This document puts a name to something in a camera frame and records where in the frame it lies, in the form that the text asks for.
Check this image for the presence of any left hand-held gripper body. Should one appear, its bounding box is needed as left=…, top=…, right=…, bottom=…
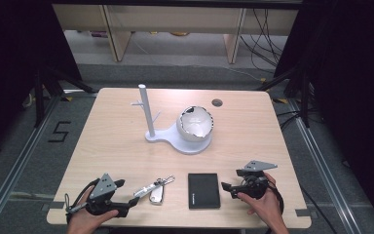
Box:
left=84, top=173, right=131, bottom=218

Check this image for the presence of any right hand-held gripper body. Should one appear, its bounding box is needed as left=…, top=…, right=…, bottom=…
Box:
left=237, top=159, right=279, bottom=200

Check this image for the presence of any silver key bunch with carabiner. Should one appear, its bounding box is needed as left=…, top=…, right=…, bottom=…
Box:
left=132, top=175, right=176, bottom=207

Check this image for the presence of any person's right hand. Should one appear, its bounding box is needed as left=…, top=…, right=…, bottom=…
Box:
left=237, top=172, right=289, bottom=228

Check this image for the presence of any person's left hand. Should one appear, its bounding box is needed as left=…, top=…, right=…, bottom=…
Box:
left=66, top=194, right=120, bottom=234

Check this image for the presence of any black rectangular box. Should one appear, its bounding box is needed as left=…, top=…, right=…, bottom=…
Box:
left=187, top=173, right=222, bottom=211

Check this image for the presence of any grey tape strip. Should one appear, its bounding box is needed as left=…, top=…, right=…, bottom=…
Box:
left=42, top=201, right=66, bottom=211
left=294, top=208, right=318, bottom=217

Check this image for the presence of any white key stand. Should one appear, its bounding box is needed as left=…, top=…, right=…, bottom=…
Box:
left=130, top=83, right=214, bottom=156

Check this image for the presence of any black metal stand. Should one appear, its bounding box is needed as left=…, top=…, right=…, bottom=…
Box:
left=32, top=62, right=99, bottom=129
left=255, top=62, right=315, bottom=129

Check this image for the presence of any black curtain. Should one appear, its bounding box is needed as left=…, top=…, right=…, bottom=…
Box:
left=0, top=0, right=83, bottom=164
left=272, top=0, right=374, bottom=225

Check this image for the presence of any light wooden desk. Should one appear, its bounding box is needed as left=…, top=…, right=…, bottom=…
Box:
left=51, top=3, right=300, bottom=65

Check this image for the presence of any black and grey wrist strap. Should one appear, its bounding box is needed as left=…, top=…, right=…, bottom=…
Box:
left=63, top=177, right=101, bottom=215

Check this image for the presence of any black floor cable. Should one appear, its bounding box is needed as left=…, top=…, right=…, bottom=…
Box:
left=298, top=183, right=340, bottom=234

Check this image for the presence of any aluminium floor rail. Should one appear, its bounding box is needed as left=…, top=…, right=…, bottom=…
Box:
left=0, top=93, right=64, bottom=234
left=286, top=97, right=374, bottom=234

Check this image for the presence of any bundle of black cables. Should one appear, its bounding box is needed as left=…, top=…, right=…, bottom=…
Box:
left=239, top=8, right=288, bottom=75

